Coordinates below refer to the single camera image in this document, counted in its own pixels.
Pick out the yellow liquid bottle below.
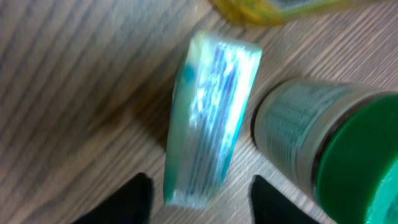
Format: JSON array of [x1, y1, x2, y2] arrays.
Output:
[[211, 0, 371, 27]]

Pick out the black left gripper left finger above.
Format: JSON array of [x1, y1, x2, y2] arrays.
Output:
[[73, 172, 154, 224]]

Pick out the teal tissue pack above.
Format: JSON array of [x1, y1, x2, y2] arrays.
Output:
[[163, 31, 262, 209]]

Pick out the green lid jar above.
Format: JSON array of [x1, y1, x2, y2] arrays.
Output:
[[252, 78, 397, 223]]

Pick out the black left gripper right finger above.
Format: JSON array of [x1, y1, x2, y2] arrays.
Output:
[[249, 175, 318, 224]]

